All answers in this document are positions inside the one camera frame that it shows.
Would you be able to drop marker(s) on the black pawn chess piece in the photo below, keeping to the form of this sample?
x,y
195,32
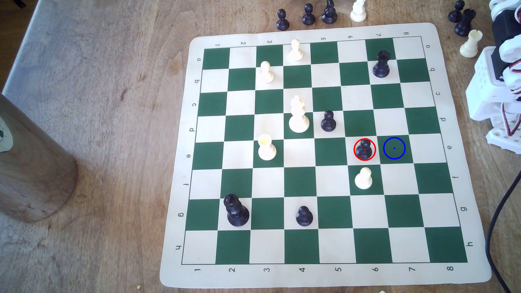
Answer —
x,y
363,152
304,217
308,16
456,13
328,122
282,22

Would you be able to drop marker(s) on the white printed robot arm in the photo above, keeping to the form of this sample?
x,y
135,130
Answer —
x,y
482,89

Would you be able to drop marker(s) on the white rook chess piece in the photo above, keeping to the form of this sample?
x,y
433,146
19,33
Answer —
x,y
471,44
267,150

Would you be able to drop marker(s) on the green and cream chess mat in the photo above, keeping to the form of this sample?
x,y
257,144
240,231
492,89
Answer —
x,y
240,156

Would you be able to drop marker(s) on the black king chess piece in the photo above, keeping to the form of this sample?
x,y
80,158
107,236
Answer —
x,y
237,213

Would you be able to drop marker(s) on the white pawn chess piece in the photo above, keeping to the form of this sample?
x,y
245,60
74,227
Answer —
x,y
266,73
363,180
296,52

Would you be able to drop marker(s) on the black rook chess piece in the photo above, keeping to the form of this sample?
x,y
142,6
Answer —
x,y
465,24
381,67

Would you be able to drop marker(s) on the black bishop chess piece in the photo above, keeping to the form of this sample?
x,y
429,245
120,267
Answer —
x,y
329,14

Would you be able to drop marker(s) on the white paper label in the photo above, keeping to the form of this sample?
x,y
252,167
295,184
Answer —
x,y
5,136

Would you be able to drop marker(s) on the wooden cylinder post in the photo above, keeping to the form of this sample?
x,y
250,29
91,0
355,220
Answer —
x,y
32,162

